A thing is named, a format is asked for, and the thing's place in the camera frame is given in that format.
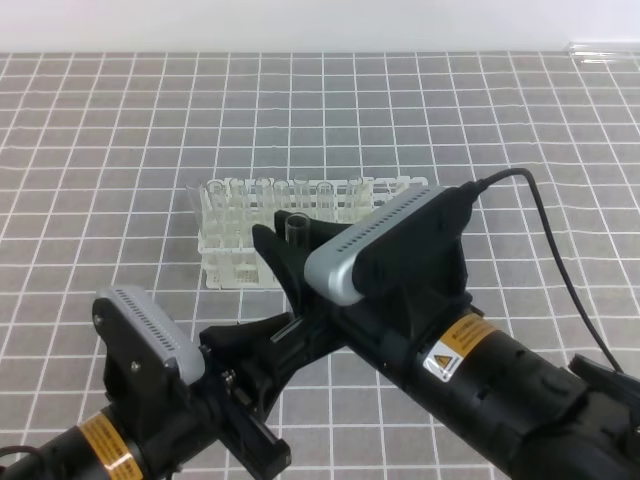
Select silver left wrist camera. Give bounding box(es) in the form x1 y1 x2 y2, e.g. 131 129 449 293
92 285 206 393

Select white test tube rack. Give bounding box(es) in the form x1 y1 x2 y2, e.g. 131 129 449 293
186 176 428 290

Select clear tubes at table edge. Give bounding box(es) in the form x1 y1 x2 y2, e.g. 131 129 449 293
567 41 639 64

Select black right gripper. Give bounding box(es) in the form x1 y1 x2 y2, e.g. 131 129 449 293
252 210 480 395

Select black camera cable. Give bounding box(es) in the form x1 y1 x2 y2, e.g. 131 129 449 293
464 168 626 374

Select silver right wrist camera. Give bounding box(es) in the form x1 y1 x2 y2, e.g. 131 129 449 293
304 182 477 307

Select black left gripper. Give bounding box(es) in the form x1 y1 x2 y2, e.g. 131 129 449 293
199 313 340 478

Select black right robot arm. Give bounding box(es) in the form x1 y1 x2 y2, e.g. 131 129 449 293
252 214 639 479

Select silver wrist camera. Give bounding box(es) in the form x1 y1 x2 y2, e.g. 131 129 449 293
92 285 206 393
304 182 477 307

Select clear glass test tube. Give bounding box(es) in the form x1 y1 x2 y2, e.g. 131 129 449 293
285 213 311 249

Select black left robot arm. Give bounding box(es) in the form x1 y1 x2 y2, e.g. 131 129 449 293
1 303 342 479

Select clear test tube far left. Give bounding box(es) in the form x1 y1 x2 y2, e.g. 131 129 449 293
207 180 226 242

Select grey checked tablecloth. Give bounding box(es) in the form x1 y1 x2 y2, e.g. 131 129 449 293
0 51 640 480

